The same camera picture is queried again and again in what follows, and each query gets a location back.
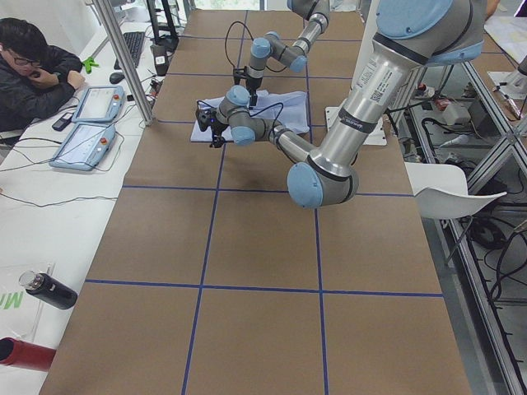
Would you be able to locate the light blue striped shirt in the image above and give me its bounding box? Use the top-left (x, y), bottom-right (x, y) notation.
top-left (190, 90), bottom-right (310, 142)

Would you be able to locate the black computer mouse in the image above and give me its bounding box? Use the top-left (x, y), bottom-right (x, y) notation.
top-left (109, 72), bottom-right (125, 85)

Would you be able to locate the upper blue teach pendant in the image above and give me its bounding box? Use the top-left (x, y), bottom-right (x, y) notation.
top-left (72, 85), bottom-right (126, 123)

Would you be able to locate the blue teach pendant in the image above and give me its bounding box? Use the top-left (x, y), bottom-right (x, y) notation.
top-left (49, 123), bottom-right (116, 171)
top-left (72, 85), bottom-right (126, 123)

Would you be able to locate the white central pillar with base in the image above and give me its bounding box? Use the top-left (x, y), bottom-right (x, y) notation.
top-left (325, 1), bottom-right (387, 146)

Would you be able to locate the black keyboard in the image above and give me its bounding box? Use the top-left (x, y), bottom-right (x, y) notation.
top-left (123, 31), bottom-right (145, 67)

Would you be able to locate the lower blue teach pendant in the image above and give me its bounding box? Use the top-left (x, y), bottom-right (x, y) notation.
top-left (49, 123), bottom-right (116, 171)

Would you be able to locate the green plastic clip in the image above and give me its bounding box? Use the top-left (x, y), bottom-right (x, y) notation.
top-left (82, 57), bottom-right (100, 74)

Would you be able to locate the black mobile phone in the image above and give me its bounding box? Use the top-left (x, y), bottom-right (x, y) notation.
top-left (51, 112), bottom-right (73, 132)

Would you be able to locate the seated person in black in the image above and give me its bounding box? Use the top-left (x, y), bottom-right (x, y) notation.
top-left (1, 17), bottom-right (85, 132)

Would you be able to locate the white plastic chair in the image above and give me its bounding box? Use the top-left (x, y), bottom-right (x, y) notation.
top-left (404, 162), bottom-right (506, 220)

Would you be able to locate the black bottle with clear cap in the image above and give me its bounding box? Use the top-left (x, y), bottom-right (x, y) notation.
top-left (19, 271), bottom-right (77, 310)

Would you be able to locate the red cylinder bottle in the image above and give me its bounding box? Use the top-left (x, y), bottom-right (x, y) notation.
top-left (1, 337), bottom-right (56, 372)

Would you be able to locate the aluminium frame post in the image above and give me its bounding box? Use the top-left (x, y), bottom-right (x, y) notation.
top-left (92, 0), bottom-right (153, 126)

